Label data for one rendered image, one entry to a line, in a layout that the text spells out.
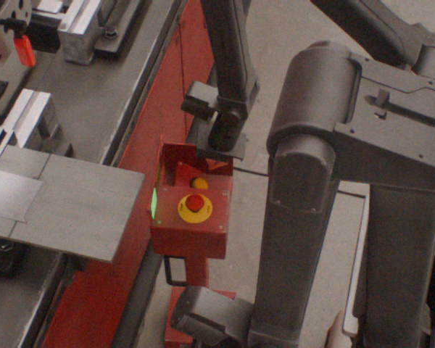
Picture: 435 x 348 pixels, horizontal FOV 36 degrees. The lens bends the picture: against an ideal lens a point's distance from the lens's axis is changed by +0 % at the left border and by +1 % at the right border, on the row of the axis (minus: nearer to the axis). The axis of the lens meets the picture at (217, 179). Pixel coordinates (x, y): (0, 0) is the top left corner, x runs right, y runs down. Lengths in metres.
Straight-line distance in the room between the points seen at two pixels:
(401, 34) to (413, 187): 0.54
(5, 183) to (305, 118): 0.85
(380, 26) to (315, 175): 0.54
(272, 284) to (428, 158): 0.27
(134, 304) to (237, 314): 1.31
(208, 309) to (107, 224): 0.38
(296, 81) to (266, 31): 2.44
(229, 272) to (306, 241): 1.62
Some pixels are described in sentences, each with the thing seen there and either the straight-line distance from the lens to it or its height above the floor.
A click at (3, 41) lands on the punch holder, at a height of 1.21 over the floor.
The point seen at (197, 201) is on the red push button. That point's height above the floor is 0.81.
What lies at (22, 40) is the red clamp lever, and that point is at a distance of 1.13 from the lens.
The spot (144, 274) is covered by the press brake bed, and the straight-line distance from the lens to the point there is 2.16.
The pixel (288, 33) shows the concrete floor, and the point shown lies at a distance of 2.91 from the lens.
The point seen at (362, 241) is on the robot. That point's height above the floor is 1.04.
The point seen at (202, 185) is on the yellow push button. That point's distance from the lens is 1.50.
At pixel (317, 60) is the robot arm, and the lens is 0.48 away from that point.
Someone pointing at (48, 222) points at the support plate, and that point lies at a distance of 1.16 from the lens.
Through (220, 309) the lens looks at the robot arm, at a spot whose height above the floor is 1.22.
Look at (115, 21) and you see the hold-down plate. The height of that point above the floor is 0.91.
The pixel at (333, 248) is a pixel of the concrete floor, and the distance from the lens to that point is 2.28.
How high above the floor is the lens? 1.96
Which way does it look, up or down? 55 degrees down
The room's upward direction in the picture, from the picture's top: straight up
